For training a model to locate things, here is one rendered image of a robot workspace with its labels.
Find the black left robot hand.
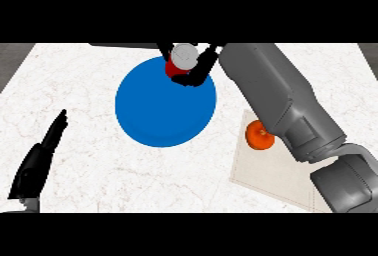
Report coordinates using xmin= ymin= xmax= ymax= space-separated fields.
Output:
xmin=7 ymin=108 xmax=69 ymax=200

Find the red can with grey lid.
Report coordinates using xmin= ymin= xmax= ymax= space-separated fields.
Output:
xmin=163 ymin=43 xmax=200 ymax=79

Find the blue round plate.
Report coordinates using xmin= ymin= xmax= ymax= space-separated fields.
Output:
xmin=113 ymin=55 xmax=218 ymax=148

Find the beige placemat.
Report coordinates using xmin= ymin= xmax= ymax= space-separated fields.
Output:
xmin=228 ymin=109 xmax=333 ymax=213

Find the orange round fruit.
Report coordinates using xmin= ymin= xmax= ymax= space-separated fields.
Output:
xmin=243 ymin=120 xmax=276 ymax=151

